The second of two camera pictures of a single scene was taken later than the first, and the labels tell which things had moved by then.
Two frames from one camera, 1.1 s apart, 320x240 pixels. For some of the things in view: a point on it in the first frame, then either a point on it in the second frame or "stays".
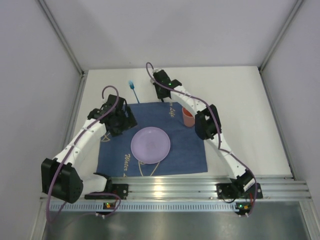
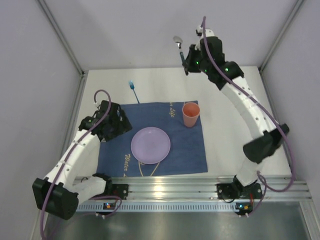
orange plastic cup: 189,119 stays
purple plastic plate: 150,145 stays
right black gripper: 159,90 to 189,59
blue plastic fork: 132,86 stays
